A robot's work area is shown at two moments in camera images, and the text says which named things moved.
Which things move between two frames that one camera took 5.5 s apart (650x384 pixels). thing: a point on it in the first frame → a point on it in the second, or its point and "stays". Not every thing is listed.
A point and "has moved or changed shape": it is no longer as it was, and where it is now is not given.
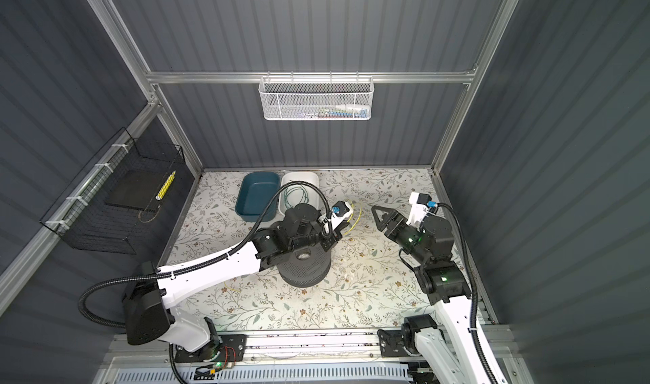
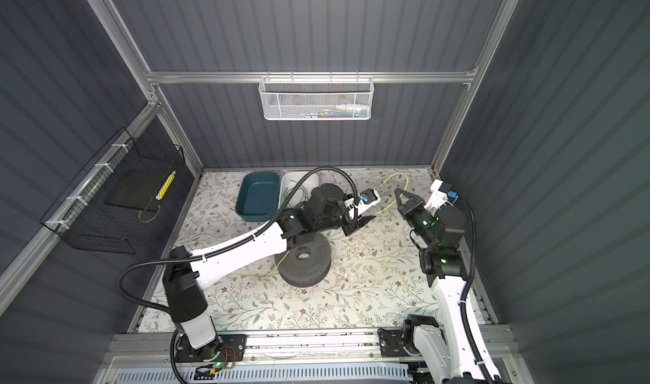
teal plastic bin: (255, 191) stays
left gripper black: (336, 233) → (356, 223)
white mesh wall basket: (316, 98) stays
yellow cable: (356, 222) has moved or changed shape
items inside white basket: (344, 111) stays
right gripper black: (392, 216) → (412, 208)
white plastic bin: (298, 193) stays
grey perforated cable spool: (305, 266) stays
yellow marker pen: (167, 183) stays
